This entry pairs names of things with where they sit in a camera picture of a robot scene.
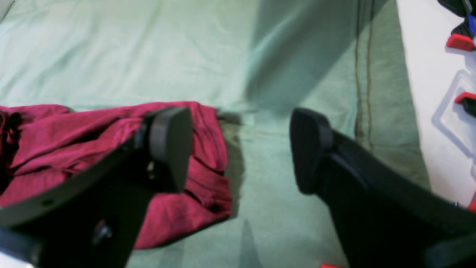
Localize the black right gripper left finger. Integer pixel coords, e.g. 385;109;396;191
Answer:
1;107;193;268

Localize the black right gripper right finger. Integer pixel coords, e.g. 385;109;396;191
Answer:
290;108;476;268

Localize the red long-sleeve T-shirt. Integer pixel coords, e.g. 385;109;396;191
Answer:
0;102;232;250

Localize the orange left edge clamp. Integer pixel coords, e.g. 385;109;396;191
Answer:
438;0;476;51

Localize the green table cloth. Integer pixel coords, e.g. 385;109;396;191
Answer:
1;0;430;268

